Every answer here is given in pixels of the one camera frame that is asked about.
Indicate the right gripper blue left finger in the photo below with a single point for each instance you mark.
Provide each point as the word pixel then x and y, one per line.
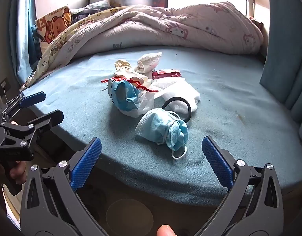
pixel 82 163

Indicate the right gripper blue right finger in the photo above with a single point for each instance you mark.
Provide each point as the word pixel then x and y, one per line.
pixel 219 162

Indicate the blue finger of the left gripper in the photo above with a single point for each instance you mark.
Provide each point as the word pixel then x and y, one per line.
pixel 46 122
pixel 28 101

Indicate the white bag with blue mask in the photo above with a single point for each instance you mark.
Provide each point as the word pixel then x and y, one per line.
pixel 128 99

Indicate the blue face mask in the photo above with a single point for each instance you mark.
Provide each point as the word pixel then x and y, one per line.
pixel 164 127

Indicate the white foam sheet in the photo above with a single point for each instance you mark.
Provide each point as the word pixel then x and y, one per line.
pixel 170 87

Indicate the cream paper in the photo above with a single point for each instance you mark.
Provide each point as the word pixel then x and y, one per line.
pixel 121 67

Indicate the white tissue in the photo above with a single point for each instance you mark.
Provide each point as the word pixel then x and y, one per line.
pixel 148 62

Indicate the red and white wrapper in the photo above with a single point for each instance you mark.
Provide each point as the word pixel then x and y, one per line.
pixel 157 74

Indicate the person's left hand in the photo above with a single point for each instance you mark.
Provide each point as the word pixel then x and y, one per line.
pixel 17 173

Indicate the person's right hand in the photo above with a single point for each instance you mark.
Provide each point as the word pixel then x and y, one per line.
pixel 165 230

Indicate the teal mattress sheet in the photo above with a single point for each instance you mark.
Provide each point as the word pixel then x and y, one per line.
pixel 234 109

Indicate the teal curtain left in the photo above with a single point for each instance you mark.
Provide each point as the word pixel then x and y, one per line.
pixel 24 43

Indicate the teal curtain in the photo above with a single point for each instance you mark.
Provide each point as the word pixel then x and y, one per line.
pixel 24 43
pixel 282 75

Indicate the yellow cartoon bear pillow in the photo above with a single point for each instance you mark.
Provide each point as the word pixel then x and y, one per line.
pixel 51 25

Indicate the dark clothing pile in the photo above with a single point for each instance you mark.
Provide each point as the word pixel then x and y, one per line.
pixel 79 14

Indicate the teal curtain right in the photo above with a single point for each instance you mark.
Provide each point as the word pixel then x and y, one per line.
pixel 282 75

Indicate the pink cartoon quilt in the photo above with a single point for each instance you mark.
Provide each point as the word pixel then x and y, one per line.
pixel 218 27

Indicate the wall power socket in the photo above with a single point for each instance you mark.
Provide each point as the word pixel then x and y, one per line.
pixel 5 85

